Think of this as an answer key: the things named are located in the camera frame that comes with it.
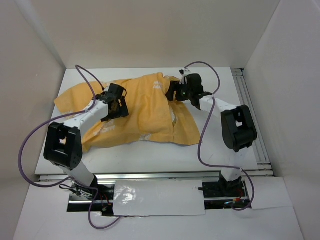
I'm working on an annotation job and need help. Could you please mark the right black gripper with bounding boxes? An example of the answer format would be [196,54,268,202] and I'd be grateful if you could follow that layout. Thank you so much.
[164,80,193,102]

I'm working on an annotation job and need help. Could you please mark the orange pillowcase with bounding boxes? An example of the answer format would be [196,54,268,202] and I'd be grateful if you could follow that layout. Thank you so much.
[54,71,200,153]

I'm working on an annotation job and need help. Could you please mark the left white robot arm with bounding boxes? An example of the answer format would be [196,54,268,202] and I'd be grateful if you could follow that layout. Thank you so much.
[43,83,129,200]

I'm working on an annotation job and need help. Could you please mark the white cover plate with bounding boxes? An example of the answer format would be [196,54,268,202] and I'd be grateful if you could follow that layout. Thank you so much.
[113,180,206,217]

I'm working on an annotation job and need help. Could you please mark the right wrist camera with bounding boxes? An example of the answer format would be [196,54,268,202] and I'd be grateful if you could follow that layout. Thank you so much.
[179,68,191,85]

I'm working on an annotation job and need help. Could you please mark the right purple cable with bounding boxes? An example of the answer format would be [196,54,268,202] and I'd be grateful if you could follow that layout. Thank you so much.
[183,61,255,212]

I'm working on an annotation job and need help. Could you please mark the aluminium mounting rail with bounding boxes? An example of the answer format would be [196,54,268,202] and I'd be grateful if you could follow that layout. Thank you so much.
[38,171,226,203]

